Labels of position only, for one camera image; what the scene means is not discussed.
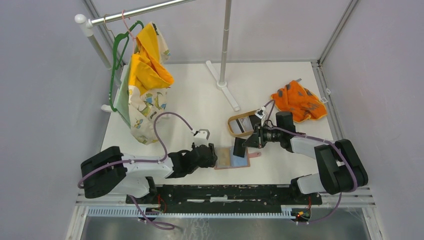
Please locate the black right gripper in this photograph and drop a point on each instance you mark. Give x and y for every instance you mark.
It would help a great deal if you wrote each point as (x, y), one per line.
(252, 141)

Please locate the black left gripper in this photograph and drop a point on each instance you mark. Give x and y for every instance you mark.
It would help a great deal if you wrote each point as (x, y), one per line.
(212, 161)

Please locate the glossy black card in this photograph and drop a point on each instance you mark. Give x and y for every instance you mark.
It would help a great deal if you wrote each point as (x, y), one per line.
(239, 149)

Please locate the yellow striped card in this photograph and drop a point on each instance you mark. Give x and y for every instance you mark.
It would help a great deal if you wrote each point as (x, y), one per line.
(223, 157)

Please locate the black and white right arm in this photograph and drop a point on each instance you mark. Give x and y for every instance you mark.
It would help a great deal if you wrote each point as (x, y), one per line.
(340, 169)

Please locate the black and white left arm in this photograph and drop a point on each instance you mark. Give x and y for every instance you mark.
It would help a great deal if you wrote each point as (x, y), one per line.
(112, 171)

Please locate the white printed card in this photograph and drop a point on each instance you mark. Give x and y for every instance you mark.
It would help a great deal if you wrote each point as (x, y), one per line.
(246, 124)

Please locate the tan oval card tray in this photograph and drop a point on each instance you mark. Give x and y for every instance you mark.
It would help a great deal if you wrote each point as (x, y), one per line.
(254, 120)

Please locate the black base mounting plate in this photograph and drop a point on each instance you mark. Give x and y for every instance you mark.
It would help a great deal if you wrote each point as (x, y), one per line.
(227, 199)

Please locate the orange cloth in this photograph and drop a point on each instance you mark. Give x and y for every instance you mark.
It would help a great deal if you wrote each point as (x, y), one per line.
(300, 101)

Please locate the white rack base foot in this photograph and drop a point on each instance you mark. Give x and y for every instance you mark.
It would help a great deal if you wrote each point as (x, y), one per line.
(222, 86)

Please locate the yellow patterned garment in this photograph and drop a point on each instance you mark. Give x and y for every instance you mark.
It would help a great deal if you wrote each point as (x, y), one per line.
(143, 93)

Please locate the white left rack foot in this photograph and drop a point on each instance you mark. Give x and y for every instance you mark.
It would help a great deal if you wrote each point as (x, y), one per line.
(106, 108)

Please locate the pink clothes hanger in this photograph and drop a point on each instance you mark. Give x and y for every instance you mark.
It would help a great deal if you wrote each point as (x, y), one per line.
(129, 31)

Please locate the green clothes hanger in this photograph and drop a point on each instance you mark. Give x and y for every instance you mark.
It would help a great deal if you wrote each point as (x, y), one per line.
(117, 61)

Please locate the metal clothes rack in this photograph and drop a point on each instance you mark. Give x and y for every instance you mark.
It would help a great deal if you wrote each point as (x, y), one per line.
(195, 32)

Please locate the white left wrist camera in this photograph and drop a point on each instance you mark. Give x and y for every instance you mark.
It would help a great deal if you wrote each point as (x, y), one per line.
(202, 134)

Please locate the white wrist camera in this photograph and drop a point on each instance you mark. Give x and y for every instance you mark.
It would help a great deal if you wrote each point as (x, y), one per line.
(202, 134)
(261, 113)

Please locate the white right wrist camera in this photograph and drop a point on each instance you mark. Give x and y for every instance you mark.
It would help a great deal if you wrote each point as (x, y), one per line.
(261, 113)

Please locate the aluminium frame rail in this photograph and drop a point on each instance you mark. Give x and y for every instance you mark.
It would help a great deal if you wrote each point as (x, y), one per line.
(121, 205)

